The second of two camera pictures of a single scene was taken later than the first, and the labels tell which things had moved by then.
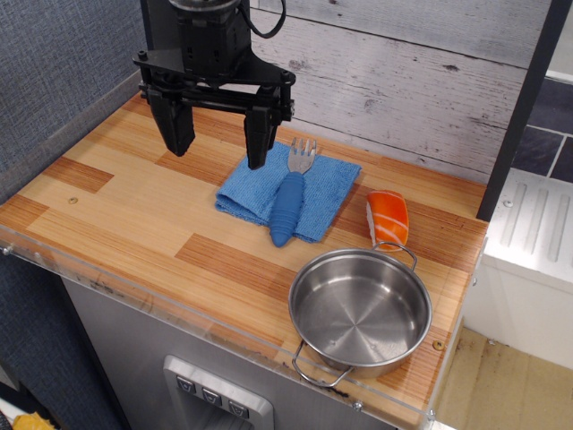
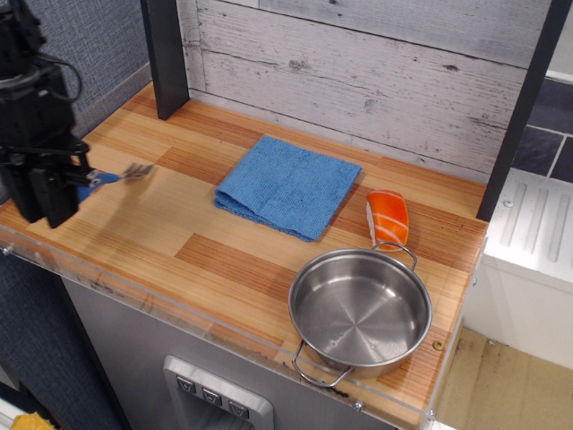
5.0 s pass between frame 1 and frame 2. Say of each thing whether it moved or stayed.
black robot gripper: moved
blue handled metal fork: moved
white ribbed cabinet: stayed
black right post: stayed
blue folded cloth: stayed
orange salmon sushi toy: stayed
